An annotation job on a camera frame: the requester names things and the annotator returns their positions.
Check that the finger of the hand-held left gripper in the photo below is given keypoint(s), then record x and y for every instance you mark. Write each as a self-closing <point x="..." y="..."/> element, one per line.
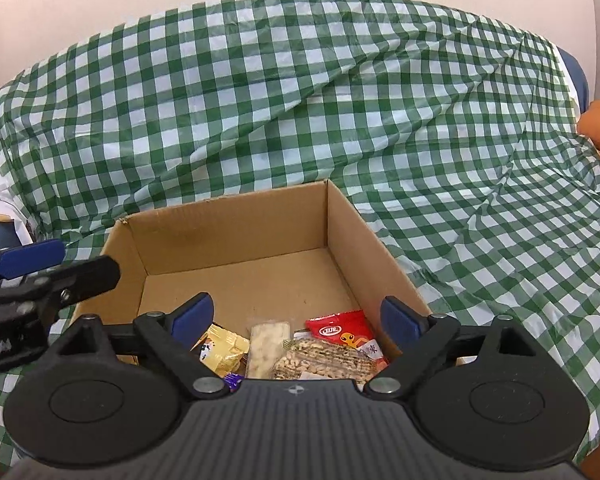
<point x="30" y="258"/>
<point x="87" y="275"/>

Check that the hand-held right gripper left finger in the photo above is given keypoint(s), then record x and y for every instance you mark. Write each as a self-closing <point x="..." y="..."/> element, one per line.
<point x="195" y="312"/>

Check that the brown cardboard box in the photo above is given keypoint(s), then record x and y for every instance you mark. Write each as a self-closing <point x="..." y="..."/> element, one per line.
<point x="240" y="240"/>

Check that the green white checked cloth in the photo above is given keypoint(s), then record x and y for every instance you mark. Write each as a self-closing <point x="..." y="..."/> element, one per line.
<point x="300" y="100"/>

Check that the yellow snack bar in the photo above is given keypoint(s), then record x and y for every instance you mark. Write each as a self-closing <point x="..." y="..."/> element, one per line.
<point x="222" y="350"/>

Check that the clear peanut candy packet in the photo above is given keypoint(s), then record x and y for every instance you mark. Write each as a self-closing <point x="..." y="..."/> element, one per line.
<point x="320" y="360"/>

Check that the small clear red-ended packet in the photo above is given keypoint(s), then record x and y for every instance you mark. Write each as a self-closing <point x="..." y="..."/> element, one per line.
<point x="267" y="347"/>

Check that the red snack packet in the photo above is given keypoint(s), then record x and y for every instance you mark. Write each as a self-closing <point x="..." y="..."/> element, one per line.
<point x="342" y="330"/>

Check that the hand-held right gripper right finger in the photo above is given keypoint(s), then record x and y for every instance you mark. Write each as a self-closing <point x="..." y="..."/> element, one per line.
<point x="400" y="317"/>

